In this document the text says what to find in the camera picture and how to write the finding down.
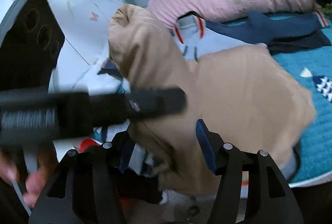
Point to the light grey striped-trim garment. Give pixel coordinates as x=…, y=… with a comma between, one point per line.
x=197, y=37

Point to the orange red cloth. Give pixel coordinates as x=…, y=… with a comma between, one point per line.
x=86, y=144

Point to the person's left hand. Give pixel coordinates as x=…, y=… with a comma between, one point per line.
x=35, y=181

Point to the tan bomber jacket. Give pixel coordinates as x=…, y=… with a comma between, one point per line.
x=240, y=93

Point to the navy blue garment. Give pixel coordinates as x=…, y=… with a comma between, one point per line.
x=289, y=35

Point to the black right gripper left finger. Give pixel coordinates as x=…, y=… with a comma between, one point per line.
x=85, y=186

